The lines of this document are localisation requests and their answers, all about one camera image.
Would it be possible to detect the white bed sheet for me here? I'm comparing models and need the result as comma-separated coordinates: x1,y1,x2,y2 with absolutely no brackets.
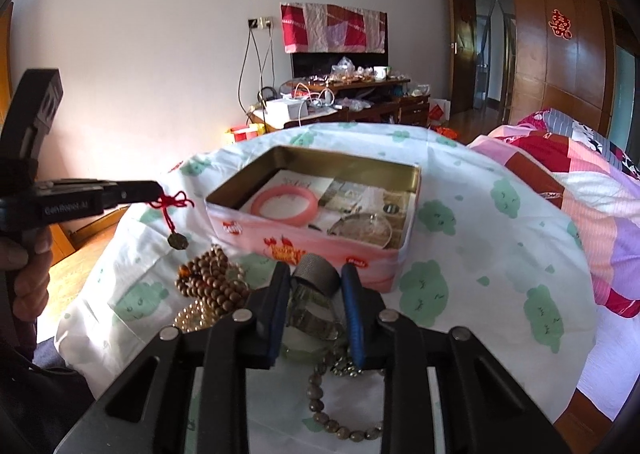
575,301,640,422

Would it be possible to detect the patchwork cloth cover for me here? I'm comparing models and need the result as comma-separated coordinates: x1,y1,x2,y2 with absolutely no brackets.
280,3,388,55

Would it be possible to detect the pink bangle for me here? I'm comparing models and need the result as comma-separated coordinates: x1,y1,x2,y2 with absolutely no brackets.
250,187,319,229

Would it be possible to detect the white box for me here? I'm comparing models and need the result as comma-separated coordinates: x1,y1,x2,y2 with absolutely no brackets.
265,99,308,124

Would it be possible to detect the person's left hand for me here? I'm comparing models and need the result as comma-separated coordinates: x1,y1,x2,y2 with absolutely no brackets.
0,227,52,322

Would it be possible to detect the silver wristwatch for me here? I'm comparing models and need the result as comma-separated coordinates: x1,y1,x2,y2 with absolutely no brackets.
285,254,347,341

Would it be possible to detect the wooden door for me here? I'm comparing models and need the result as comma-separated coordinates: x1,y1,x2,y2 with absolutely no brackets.
448,0,479,116

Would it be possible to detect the grey stone bead bracelet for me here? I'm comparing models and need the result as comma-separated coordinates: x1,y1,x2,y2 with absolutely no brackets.
306,369,385,441

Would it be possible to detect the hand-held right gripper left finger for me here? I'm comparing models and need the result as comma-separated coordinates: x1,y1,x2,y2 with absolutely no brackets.
52,261,293,454

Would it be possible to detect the red and yellow container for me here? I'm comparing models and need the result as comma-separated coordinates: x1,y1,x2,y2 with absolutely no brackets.
225,125,266,146

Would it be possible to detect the red knot coin charm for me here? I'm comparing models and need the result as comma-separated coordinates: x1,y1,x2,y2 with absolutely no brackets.
147,190,195,251

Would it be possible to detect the clear bangle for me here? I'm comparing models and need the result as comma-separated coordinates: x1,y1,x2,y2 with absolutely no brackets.
327,213,394,251

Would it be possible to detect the white cloud-print sheet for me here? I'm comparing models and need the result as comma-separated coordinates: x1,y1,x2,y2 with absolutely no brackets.
54,123,598,454

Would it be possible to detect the pearl bead bracelet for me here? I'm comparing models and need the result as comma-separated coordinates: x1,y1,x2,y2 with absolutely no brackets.
172,301,226,334

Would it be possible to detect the cluttered wooden desk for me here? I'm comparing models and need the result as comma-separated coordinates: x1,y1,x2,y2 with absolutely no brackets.
247,77,432,132

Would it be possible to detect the printed booklet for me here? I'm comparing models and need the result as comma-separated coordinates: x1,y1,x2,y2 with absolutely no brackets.
260,171,416,245

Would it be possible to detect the grey power cable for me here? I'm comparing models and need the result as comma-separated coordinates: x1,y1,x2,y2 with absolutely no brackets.
237,27,259,111

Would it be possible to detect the black television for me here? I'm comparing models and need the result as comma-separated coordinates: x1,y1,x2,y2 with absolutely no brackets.
291,50,386,82

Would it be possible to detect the patchwork quilt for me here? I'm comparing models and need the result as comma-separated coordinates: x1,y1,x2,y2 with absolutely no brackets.
467,107,640,320

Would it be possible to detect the red and white paper bag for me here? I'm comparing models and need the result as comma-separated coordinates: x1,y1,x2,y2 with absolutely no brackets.
428,98,452,126

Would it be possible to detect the person's dark clothing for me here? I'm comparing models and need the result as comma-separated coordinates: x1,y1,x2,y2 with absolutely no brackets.
0,334,97,454

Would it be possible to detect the dark metallic bead necklace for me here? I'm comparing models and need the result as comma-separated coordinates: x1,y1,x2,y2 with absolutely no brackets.
325,348,367,378

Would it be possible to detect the brown wooden bead bracelet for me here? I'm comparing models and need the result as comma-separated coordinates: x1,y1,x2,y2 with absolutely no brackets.
175,244,251,320

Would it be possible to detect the red paper-cut sticker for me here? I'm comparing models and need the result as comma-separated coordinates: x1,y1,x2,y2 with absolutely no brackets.
549,9,574,40

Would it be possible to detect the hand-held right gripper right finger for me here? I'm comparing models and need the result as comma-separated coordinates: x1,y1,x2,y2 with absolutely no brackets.
340,264,571,454

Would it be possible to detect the wooden wardrobe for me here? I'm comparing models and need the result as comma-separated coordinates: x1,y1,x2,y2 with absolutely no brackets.
435,0,640,147

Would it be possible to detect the white power cable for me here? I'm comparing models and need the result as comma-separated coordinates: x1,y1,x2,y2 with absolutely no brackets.
257,27,275,88

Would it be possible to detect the green jade bangle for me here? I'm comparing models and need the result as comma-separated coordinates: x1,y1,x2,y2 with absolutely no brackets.
279,337,331,362

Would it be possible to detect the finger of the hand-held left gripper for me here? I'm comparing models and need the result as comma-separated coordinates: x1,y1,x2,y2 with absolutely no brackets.
102,179,165,211

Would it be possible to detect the pink tin box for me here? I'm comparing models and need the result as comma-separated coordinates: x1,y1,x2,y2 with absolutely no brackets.
204,145,422,294

